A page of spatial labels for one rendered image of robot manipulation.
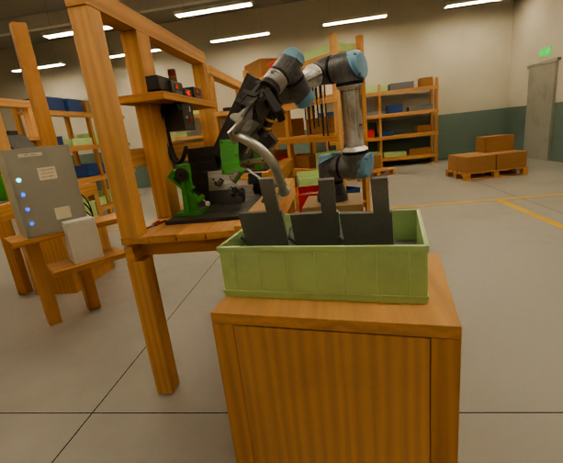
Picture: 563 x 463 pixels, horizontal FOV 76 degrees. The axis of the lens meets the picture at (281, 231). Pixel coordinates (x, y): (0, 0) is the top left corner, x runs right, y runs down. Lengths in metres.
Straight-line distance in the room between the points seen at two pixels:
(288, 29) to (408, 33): 3.22
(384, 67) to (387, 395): 10.60
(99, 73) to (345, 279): 1.32
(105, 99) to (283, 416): 1.42
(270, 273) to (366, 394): 0.43
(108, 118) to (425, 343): 1.49
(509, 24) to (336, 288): 11.54
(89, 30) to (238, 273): 1.19
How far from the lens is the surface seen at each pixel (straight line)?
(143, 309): 1.96
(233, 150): 2.24
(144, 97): 2.04
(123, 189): 1.79
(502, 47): 12.19
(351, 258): 1.03
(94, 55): 1.82
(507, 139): 8.54
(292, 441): 1.30
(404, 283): 1.05
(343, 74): 1.64
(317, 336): 1.04
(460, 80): 11.75
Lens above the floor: 1.28
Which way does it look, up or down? 15 degrees down
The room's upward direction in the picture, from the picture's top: 6 degrees counter-clockwise
